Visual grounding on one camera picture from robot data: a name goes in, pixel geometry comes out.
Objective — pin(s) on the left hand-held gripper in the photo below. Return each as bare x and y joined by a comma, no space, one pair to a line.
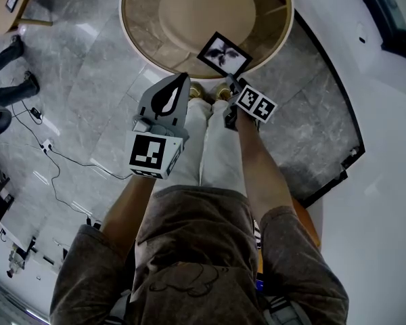
149,151

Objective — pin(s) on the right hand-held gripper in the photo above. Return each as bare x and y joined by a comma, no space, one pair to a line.
257,103

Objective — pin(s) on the black picture frame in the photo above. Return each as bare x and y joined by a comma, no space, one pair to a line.
225,53

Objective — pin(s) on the person's right forearm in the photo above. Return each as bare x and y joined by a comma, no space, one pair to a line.
260,161

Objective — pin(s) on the person's left forearm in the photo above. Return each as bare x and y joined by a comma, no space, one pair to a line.
128,208

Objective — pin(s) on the small black framed picture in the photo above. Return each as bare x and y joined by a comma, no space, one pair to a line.
13,0

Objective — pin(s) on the person's right gold shoe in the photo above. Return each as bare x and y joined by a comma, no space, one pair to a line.
222,90

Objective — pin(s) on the person's gold shoe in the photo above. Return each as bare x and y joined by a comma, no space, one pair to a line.
197,90
222,90

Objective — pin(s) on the person's left gold shoe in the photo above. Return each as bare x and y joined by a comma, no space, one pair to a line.
197,90

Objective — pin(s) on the person's white trousers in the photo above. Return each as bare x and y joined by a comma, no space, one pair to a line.
220,147

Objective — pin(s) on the black floor edging strip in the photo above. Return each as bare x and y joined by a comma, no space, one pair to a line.
357,130

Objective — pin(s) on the white power strip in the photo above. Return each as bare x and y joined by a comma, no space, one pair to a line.
46,145

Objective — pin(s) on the black power adapter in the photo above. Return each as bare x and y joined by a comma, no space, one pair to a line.
36,113

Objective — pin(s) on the person's grey-brown t-shirt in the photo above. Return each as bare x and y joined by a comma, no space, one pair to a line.
196,235

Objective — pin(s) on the orange wooden stool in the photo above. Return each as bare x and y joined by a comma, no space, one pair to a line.
306,222

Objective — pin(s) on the white equipment with brackets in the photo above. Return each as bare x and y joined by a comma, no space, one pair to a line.
27,252

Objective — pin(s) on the white wall socket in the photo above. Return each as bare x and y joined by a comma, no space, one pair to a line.
361,32

